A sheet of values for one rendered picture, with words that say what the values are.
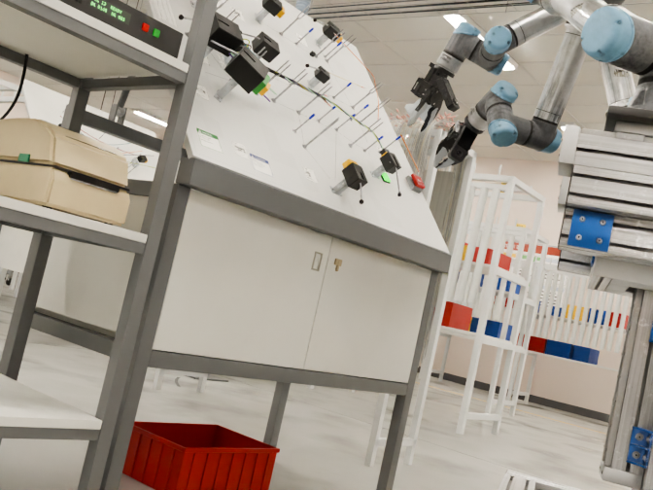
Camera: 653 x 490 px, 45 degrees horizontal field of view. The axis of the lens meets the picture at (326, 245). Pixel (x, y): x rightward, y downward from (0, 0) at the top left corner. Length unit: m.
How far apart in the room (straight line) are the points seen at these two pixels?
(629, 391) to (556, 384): 8.85
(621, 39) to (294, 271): 1.02
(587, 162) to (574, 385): 9.04
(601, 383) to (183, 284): 9.11
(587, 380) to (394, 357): 8.24
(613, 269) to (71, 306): 1.36
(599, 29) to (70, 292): 1.45
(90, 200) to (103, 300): 0.37
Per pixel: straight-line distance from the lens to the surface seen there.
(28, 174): 1.78
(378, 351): 2.57
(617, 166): 1.88
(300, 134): 2.39
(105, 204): 1.79
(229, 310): 2.06
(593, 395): 10.77
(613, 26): 1.89
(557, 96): 2.33
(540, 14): 2.49
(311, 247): 2.25
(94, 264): 2.11
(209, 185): 1.92
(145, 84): 1.99
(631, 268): 1.98
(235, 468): 2.39
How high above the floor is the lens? 0.58
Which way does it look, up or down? 5 degrees up
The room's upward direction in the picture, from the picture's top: 13 degrees clockwise
